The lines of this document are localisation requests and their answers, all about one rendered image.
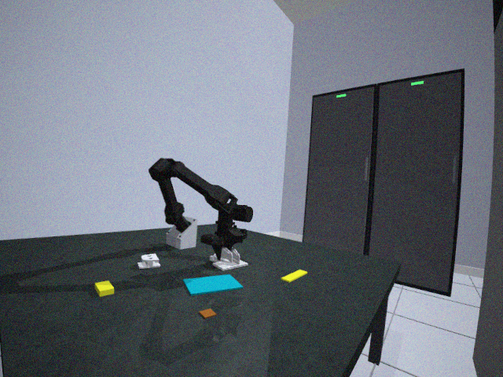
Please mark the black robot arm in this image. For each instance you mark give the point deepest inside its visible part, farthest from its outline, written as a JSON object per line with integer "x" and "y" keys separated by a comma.
{"x": 216, "y": 196}

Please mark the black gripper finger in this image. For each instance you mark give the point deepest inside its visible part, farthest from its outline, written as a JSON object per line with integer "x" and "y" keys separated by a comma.
{"x": 218, "y": 250}
{"x": 228, "y": 244}

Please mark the small orange flat square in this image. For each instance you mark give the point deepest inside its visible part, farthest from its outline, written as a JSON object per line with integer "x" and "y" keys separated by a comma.
{"x": 207, "y": 313}

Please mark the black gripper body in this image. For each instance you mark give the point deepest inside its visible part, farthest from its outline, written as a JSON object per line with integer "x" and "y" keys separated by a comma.
{"x": 221, "y": 228}

